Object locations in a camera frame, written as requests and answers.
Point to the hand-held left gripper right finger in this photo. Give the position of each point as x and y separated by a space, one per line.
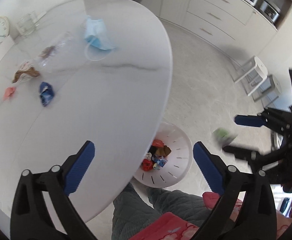
208 166

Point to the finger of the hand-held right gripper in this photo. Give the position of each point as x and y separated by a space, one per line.
241 153
249 120

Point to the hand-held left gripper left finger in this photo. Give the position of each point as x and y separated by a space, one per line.
79 165

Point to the green paper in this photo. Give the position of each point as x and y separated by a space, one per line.
222 135

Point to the white slotted waste bin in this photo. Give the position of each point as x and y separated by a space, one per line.
178 140

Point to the blue wrapper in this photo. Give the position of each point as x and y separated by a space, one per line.
46 93

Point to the pink paper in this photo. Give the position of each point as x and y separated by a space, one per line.
10 92

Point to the brown white snack wrapper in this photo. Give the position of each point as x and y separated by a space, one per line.
25 73

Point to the dark red foil wrapper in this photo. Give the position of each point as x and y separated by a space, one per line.
48 52

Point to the clear plastic bottle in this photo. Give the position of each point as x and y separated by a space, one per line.
60 42

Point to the blue face mask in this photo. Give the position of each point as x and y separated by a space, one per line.
97 33

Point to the white step stool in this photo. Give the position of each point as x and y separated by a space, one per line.
255 70

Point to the person's grey quilted pants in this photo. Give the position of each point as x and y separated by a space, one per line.
135 205

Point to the person's pink red jacket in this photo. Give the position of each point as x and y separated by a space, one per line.
161 226

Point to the steel countertop oven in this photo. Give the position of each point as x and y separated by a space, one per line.
270 8

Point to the grey drawer cabinet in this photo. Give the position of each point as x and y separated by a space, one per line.
218 10

